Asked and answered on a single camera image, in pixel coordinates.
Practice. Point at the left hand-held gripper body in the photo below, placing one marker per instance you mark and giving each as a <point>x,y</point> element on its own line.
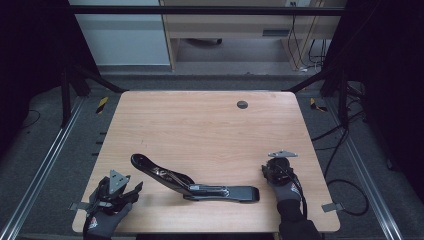
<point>116,181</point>

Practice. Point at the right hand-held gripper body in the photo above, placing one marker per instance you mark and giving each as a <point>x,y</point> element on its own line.
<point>280,170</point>

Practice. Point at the black stapler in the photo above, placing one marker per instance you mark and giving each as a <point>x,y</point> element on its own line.
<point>213,192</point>

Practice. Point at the person's right hand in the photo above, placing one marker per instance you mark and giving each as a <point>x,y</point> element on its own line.
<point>288,192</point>

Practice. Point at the grey tape piece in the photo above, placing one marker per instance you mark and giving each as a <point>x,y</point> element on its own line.
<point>332,207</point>
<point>80,206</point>

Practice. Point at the yellow black striped tape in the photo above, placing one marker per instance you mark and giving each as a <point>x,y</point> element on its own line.
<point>315,105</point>
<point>102,104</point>

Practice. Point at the dark round table grommet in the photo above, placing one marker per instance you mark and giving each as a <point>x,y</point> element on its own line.
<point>242,104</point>

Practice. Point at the white cabinet panel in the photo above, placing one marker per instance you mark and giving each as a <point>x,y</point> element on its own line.
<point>123,40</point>

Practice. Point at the dark curtain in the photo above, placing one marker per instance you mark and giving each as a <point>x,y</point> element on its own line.
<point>390,83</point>
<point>30,50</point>

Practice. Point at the light wooden desk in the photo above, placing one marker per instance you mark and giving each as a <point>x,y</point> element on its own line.
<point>226,25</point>

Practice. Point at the aluminium floor rail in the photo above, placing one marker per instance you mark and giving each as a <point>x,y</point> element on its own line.
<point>366,173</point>
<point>43,166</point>

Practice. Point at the black metal frame stand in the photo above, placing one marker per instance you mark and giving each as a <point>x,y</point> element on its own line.
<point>342,96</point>
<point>66,96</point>

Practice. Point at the black horizontal frame bar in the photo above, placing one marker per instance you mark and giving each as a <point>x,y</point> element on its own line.
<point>200,10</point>

